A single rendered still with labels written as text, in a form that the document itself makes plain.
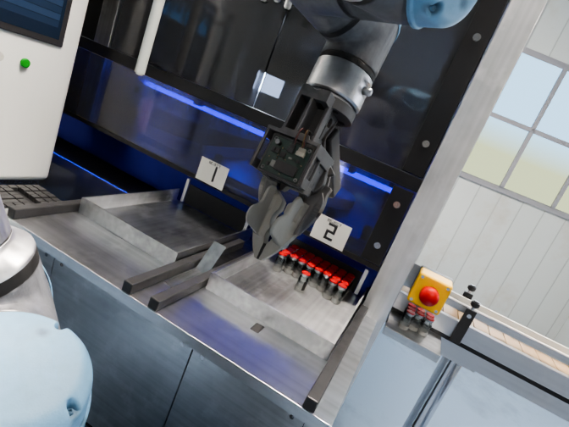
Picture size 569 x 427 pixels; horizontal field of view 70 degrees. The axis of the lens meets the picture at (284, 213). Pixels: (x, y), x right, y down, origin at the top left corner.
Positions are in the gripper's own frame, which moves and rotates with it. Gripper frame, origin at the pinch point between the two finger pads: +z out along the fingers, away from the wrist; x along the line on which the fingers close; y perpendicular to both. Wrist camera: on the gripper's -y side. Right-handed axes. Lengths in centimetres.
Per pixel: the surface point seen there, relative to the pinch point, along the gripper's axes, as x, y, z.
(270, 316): -2.7, -21.6, 11.9
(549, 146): 48, -327, -157
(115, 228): -39.9, -17.6, 12.2
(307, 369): 8.1, -18.3, 15.3
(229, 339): -4.3, -12.7, 16.4
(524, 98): 15, -305, -180
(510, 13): 11, -30, -58
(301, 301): -3.1, -36.8, 9.3
